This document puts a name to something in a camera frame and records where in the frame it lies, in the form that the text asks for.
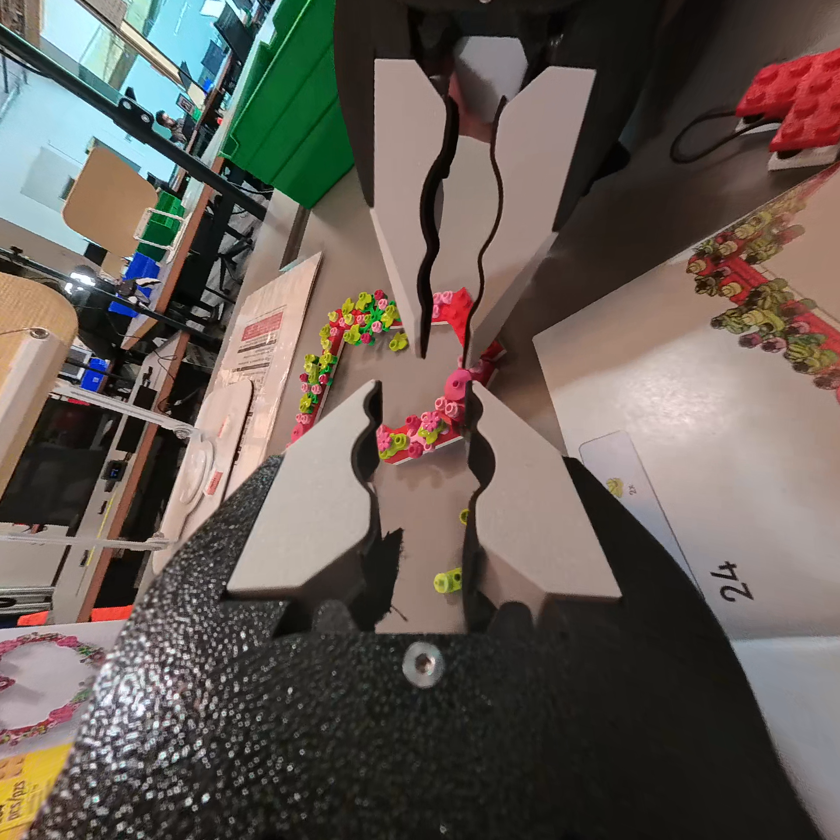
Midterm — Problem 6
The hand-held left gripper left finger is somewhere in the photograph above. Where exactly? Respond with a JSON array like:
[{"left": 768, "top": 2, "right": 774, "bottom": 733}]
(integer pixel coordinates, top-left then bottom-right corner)
[{"left": 225, "top": 379, "right": 385, "bottom": 605}]

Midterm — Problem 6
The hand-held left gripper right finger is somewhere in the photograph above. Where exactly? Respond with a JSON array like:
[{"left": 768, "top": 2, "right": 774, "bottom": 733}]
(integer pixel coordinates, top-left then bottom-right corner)
[{"left": 461, "top": 381, "right": 623, "bottom": 608}]

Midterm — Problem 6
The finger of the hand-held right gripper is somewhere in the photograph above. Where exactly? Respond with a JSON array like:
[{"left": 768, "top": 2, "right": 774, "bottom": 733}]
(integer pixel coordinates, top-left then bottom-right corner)
[
  {"left": 462, "top": 64, "right": 597, "bottom": 367},
  {"left": 371, "top": 58, "right": 460, "bottom": 361}
]

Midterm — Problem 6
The flowered red lego wreath section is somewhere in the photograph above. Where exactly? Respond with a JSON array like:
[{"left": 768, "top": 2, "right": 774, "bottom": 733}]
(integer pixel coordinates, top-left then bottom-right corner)
[{"left": 292, "top": 287, "right": 508, "bottom": 454}]

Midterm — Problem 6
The lego instruction booklet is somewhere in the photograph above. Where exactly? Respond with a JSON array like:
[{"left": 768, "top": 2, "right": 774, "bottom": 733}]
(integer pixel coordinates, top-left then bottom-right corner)
[{"left": 533, "top": 161, "right": 840, "bottom": 840}]

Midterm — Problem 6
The lego set box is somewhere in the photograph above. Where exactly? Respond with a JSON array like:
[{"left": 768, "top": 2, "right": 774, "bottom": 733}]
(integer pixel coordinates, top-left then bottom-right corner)
[{"left": 0, "top": 620, "right": 126, "bottom": 840}]

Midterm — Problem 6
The green plastic bin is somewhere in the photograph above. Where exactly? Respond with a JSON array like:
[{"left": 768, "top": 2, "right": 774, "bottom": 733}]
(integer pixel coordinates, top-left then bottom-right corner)
[{"left": 220, "top": 0, "right": 358, "bottom": 210}]

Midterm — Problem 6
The clear plastic bag with label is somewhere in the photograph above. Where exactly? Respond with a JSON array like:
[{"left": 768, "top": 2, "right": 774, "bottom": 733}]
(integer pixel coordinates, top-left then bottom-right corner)
[{"left": 223, "top": 251, "right": 324, "bottom": 454}]

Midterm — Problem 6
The small green storage bin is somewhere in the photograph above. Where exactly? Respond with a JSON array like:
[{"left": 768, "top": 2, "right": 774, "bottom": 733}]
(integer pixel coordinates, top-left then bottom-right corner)
[{"left": 139, "top": 190, "right": 188, "bottom": 260}]

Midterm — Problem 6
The wooden board stand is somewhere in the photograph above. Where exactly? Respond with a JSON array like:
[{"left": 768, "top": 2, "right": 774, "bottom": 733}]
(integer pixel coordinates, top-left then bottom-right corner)
[
  {"left": 62, "top": 146, "right": 160, "bottom": 260},
  {"left": 0, "top": 272, "right": 257, "bottom": 578}
]

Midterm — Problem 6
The small blue storage bin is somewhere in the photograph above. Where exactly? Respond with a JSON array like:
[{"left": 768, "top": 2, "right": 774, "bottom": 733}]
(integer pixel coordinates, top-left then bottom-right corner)
[{"left": 108, "top": 252, "right": 161, "bottom": 316}]

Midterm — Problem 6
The black overhead desk frame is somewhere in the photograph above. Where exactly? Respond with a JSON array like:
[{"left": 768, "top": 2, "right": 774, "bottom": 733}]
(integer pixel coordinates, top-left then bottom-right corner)
[{"left": 0, "top": 23, "right": 271, "bottom": 219}]

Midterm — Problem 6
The red corner brick with cord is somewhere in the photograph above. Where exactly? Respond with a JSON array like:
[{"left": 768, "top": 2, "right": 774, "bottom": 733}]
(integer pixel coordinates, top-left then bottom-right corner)
[{"left": 671, "top": 49, "right": 840, "bottom": 173}]

